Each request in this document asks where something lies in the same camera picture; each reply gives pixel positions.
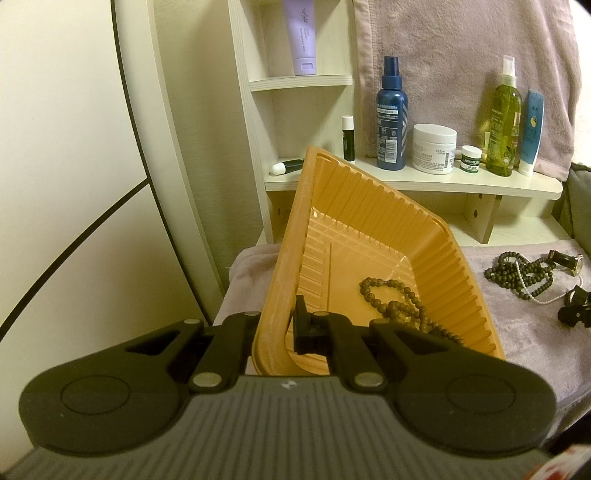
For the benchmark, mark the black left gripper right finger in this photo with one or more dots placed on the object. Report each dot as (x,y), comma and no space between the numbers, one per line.
(450,396)

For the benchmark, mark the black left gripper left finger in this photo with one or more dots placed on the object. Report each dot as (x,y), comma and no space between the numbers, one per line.
(128,394)

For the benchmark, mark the orange plastic tray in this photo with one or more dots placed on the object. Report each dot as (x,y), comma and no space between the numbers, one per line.
(344,226)

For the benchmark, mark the black strap wristwatch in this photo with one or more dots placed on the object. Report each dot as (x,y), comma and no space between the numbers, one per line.
(572,263)

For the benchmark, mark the lilac plush towel mat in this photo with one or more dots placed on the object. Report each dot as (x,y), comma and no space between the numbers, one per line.
(531,334)

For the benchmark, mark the grey cushion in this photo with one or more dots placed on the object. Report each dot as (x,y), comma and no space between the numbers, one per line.
(573,209)

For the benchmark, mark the small green-label jar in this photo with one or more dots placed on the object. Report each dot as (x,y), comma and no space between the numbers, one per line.
(470,159)

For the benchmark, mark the white cream jar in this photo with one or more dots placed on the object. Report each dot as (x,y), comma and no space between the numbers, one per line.
(434,148)

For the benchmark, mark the green oil spray bottle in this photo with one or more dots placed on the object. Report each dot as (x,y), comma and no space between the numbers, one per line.
(505,122)

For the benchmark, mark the dark green lying tube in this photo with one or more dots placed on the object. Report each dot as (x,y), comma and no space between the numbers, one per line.
(286,166)

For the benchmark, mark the blue white tube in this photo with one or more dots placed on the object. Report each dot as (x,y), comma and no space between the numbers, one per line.
(532,135)

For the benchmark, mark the white-capped lip balm stick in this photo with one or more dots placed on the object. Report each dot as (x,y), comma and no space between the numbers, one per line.
(348,138)

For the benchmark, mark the blue spray bottle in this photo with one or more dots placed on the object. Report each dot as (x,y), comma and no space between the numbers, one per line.
(392,118)

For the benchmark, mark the hanging lilac towel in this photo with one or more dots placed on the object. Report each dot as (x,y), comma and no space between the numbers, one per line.
(450,55)

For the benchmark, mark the lilac standing tube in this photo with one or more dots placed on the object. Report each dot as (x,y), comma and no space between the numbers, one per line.
(300,20)

